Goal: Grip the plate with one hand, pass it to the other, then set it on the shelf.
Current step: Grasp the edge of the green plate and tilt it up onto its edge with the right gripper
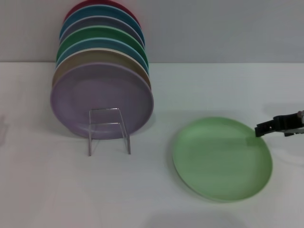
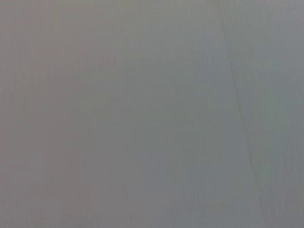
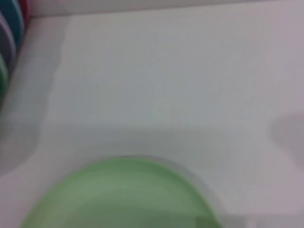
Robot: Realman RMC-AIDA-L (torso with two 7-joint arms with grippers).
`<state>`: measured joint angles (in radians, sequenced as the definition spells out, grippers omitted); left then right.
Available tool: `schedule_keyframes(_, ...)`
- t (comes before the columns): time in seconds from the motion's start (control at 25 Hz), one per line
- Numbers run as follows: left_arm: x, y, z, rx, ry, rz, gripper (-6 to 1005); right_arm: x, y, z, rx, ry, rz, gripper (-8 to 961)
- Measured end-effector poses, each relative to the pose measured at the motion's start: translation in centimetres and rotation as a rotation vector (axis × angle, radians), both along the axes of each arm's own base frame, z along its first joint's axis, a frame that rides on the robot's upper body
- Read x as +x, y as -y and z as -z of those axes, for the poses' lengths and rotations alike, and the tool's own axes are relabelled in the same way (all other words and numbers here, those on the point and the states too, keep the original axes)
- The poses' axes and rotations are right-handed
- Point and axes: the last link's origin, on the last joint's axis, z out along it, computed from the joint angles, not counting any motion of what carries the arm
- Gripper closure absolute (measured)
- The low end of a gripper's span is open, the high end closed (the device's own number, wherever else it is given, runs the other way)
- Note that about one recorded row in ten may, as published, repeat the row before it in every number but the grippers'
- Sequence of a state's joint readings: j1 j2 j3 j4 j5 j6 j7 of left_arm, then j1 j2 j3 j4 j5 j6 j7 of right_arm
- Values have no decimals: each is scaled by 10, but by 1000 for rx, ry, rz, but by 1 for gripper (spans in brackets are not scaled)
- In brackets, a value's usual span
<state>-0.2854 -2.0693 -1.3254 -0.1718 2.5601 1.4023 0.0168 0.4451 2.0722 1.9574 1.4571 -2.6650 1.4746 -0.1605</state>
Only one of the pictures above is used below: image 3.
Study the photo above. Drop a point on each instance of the light green plate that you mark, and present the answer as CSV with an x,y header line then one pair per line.
x,y
123,197

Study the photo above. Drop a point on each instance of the dark green plate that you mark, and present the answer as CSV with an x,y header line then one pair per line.
x,y
2,76

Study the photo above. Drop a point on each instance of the crimson red plate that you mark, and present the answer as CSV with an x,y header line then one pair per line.
x,y
25,9

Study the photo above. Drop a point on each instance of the teal blue plate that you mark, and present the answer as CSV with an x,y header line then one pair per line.
x,y
14,19

